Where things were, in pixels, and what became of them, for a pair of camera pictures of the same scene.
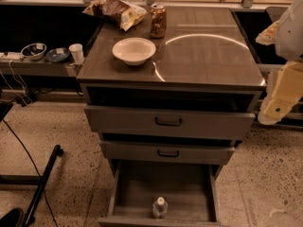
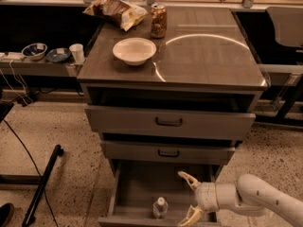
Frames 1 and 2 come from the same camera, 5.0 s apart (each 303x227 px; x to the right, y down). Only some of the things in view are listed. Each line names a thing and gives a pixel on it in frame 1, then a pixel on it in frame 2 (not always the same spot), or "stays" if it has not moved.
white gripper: x=291 y=32 → x=205 y=196
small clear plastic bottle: x=160 y=208 stays
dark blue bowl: x=59 y=54 stays
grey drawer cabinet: x=169 y=111 stays
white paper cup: x=77 y=51 stays
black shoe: x=15 y=218 → x=7 y=212
